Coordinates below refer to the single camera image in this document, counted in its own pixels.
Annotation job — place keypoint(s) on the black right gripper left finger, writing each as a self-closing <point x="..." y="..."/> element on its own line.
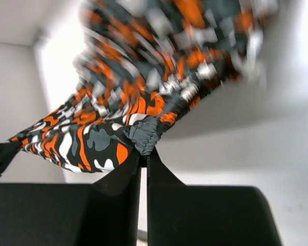
<point x="101" y="213"/>

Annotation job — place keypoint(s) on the orange camouflage shorts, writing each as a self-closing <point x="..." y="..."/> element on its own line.
<point x="146" y="65"/>

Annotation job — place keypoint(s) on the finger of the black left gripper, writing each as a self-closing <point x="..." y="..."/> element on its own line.
<point x="8" y="150"/>

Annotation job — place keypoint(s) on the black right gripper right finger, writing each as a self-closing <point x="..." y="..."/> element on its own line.
<point x="181" y="214"/>

